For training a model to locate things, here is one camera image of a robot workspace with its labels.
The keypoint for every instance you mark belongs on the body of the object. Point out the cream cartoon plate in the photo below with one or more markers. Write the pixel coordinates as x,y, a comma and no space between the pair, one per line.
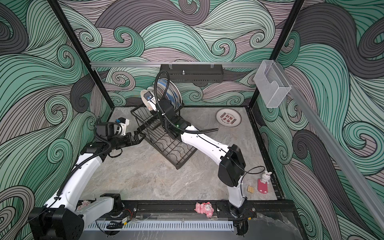
149,106

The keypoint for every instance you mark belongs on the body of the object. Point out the orange sunburst plate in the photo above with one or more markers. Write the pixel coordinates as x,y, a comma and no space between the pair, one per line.
179,94

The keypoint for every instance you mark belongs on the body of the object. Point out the white rabbit pink stand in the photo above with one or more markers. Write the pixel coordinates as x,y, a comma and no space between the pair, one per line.
263,182

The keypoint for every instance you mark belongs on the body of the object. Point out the black wire dish rack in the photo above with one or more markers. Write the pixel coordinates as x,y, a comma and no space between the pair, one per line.
175,151

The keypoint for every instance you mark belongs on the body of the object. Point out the aluminium rail right wall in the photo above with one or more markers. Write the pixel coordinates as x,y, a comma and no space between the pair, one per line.
305,97

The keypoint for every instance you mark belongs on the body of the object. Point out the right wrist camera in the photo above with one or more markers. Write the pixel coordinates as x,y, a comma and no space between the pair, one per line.
149,96

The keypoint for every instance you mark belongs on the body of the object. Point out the pink plush toy left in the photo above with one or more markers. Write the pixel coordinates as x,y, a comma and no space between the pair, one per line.
84,204

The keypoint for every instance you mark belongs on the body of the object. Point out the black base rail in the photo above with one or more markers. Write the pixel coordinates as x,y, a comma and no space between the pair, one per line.
222,208

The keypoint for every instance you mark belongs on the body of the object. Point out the pink plush toy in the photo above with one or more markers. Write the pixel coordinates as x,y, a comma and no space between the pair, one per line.
84,204
204,209

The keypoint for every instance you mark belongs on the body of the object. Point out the black perforated wall shelf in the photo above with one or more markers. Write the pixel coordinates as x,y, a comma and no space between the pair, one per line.
194,73

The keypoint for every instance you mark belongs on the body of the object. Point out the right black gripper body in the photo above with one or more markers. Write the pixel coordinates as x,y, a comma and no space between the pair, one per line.
161,110

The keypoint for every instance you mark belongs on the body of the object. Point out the clear acrylic wall holder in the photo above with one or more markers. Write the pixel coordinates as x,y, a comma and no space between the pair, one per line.
272,83

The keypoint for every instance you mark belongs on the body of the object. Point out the aluminium rail back wall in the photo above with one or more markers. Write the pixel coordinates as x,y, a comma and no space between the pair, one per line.
138,64

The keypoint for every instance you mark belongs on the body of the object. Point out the blue striped plate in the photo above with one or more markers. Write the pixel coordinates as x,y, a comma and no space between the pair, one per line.
171,94

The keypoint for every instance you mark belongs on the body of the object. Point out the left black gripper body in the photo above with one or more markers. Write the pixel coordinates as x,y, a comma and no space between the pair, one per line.
127,141

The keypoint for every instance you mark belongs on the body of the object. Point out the aluminium rail wall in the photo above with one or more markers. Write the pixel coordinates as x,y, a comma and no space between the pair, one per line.
305,97
138,64

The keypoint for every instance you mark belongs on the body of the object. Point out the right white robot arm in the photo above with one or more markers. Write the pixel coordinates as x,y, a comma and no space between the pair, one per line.
230,160

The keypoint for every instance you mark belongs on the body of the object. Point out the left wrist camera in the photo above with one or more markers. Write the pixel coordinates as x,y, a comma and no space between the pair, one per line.
123,123

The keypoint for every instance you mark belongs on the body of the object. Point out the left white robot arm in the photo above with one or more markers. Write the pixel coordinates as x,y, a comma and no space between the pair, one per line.
61,218

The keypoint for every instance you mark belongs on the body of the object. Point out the pink plush toy centre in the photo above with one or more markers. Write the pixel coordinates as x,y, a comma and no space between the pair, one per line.
204,209

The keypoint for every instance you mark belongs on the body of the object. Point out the red patterned white plate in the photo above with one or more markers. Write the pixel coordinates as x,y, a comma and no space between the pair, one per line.
228,117

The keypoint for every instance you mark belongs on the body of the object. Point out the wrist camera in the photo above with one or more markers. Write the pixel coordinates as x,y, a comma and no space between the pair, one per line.
123,123
149,96

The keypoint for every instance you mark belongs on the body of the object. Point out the white slotted cable duct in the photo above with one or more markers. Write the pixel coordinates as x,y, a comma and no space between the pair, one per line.
182,225

